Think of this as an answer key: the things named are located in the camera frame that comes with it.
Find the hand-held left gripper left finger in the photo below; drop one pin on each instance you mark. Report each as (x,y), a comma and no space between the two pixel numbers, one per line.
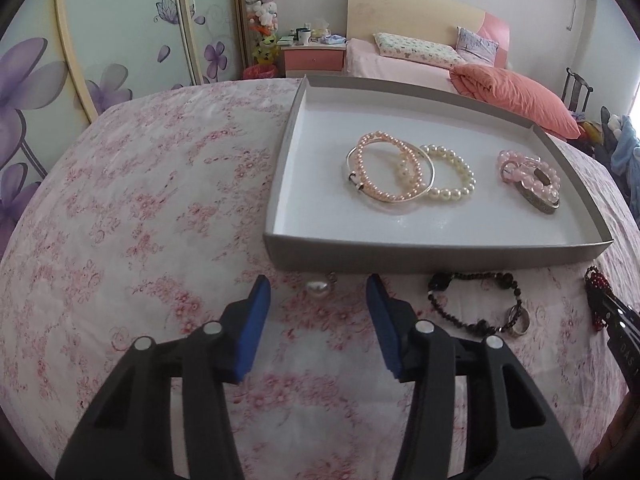
(250,335)

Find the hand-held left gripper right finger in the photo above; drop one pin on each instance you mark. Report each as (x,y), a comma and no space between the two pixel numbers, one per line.
(385,335)

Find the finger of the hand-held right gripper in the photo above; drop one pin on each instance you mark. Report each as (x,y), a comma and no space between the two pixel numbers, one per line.
(620,316)

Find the heart pearl pendant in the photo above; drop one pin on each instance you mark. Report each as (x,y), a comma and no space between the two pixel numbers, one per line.
(316,288)

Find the grey cardboard tray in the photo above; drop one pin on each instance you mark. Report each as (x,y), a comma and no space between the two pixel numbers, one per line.
(350,220)

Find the thin silver bangle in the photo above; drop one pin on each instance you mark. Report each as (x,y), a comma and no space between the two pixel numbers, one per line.
(350,155)

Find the person's right hand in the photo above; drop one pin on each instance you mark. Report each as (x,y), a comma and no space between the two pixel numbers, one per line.
(607,455)

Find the pink floral tablecloth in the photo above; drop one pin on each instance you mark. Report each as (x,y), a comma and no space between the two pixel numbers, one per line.
(150,210)

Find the blue fleece garment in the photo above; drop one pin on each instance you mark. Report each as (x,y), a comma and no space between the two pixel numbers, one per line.
(625,150)

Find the dark wooden chair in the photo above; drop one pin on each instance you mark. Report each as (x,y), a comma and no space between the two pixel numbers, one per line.
(575,90)

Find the orange duvet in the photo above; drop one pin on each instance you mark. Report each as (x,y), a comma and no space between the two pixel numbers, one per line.
(520,95)

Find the red plastic bag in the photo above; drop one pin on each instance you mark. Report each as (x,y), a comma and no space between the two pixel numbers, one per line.
(259,72)

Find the bed with pink sheet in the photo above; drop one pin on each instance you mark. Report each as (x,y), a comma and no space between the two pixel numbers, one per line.
(390,67)

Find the pink nightstand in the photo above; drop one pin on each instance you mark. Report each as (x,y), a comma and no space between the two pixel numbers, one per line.
(312,60)

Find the patterned cream pillow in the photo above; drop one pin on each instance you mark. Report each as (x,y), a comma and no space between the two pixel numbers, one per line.
(415,50)

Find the lilac printed cushion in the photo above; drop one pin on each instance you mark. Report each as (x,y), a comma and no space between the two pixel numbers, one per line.
(477,47)

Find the white mug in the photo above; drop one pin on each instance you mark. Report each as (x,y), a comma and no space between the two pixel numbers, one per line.
(303,36)

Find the air conditioner pipe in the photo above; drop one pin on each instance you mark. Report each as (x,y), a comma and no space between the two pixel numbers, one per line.
(575,7)

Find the clear tube of plush toys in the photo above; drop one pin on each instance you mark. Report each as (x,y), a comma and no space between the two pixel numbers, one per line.
(262,10)

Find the beige and pink headboard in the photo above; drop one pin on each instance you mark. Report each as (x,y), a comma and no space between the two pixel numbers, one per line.
(400,10)

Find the floral sliding door wardrobe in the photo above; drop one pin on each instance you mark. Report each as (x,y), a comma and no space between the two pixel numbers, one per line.
(115,35)

